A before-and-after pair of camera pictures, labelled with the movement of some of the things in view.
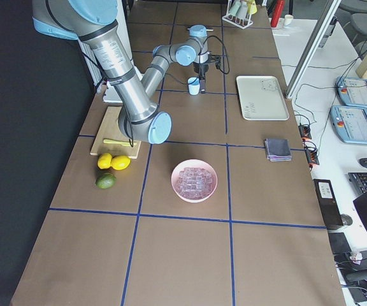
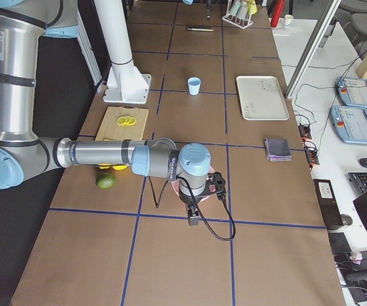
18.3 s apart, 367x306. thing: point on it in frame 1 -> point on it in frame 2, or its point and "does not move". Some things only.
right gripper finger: [202, 82] -> [193, 216]
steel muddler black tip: [206, 30] does not move
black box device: [328, 203] does not move
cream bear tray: [261, 98] does not move
